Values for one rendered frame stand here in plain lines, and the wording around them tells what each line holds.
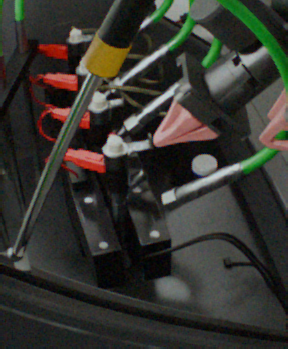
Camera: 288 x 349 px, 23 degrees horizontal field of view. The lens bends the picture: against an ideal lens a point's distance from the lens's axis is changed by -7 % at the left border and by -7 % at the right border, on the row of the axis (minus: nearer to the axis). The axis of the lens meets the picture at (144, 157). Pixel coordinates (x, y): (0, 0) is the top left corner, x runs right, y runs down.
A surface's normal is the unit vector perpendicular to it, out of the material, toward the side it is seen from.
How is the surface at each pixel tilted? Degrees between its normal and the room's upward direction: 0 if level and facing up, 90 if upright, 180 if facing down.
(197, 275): 0
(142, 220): 0
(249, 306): 0
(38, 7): 90
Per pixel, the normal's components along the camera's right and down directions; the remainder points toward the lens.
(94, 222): -0.03, -0.73
